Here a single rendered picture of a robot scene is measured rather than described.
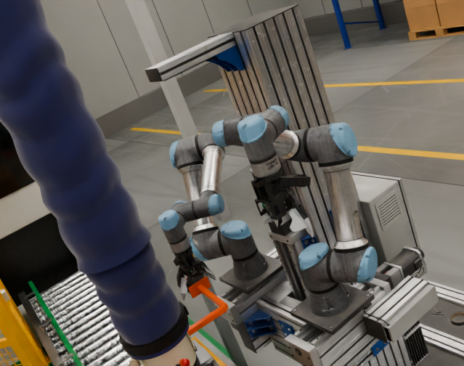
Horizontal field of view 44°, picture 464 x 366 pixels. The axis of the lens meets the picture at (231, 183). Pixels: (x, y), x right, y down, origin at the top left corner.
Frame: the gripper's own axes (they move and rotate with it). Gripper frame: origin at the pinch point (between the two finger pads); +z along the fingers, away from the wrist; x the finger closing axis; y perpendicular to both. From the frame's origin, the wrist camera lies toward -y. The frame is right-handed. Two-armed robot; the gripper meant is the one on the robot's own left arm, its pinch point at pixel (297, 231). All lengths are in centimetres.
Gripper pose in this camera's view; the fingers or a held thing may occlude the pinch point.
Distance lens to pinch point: 160.7
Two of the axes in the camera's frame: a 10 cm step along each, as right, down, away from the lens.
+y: -7.6, 4.8, -4.4
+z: 3.5, 8.7, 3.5
